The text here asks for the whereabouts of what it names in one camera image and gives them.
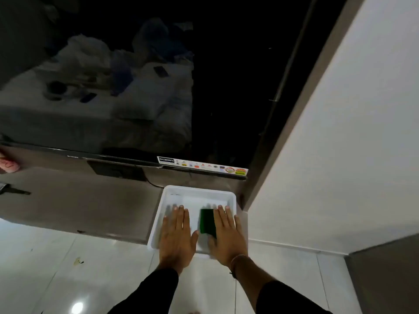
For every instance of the person's right thumb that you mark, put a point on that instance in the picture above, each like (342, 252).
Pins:
(211, 244)

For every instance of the person's right hand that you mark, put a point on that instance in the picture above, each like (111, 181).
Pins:
(229, 240)

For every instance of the person's left forearm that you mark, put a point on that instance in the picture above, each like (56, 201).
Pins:
(149, 292)

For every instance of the grey brown cabinet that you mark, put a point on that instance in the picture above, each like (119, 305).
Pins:
(386, 277)

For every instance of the black flat gadget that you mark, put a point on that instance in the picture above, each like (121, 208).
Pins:
(9, 189)

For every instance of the black flat screen television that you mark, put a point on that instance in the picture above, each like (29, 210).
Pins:
(209, 94)

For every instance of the green scrub sponge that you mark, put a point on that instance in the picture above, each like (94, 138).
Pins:
(207, 222)

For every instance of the pink object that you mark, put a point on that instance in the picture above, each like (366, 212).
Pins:
(9, 164)

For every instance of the person's left little finger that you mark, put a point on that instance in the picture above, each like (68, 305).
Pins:
(165, 225)

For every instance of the person's left middle finger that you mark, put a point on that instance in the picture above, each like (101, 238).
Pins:
(181, 219)

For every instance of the person's left hand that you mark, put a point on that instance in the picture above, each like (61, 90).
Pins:
(176, 241)

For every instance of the person's right forearm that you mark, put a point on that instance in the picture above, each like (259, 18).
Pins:
(271, 291)

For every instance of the white plastic tray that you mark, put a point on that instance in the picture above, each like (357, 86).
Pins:
(193, 197)

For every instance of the person's right middle finger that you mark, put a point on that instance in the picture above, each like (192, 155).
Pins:
(225, 217)

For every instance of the person's right little finger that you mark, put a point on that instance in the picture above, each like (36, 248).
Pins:
(239, 225)

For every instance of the white sticker strip with logos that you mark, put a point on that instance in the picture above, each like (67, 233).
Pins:
(203, 166)

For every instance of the person's left thumb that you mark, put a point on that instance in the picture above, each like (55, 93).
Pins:
(195, 238)

